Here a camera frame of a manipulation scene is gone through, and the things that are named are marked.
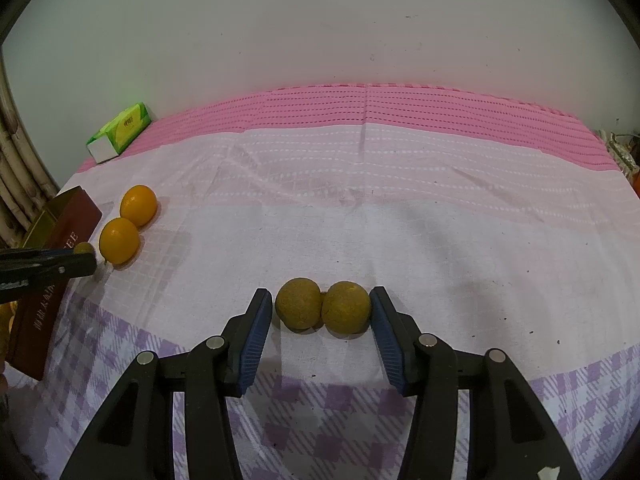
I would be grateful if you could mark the orange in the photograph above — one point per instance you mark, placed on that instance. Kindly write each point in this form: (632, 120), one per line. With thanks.
(139, 205)
(119, 240)

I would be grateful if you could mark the shiny crumpled packet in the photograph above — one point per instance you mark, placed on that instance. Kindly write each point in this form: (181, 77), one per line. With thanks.
(622, 152)

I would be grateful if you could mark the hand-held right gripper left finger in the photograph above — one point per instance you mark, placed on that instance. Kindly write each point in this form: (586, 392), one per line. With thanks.
(252, 345)

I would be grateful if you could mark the beige patterned curtain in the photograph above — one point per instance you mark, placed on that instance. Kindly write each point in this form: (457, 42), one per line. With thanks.
(20, 175)

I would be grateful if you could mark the maroon tin box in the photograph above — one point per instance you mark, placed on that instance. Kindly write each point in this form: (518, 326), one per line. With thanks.
(55, 240)

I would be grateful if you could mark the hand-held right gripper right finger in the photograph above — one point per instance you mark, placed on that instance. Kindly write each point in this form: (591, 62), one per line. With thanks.
(391, 345)

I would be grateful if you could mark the green tissue box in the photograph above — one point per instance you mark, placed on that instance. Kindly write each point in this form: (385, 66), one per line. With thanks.
(120, 130)

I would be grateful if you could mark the pink purple checked blanket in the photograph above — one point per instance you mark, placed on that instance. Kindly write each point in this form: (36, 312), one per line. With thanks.
(400, 200)

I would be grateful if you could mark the small brown round fruit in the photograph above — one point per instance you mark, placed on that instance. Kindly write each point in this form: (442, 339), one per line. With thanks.
(83, 247)
(346, 315)
(297, 310)

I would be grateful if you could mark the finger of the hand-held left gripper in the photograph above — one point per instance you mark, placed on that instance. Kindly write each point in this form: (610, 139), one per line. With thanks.
(22, 254)
(55, 267)

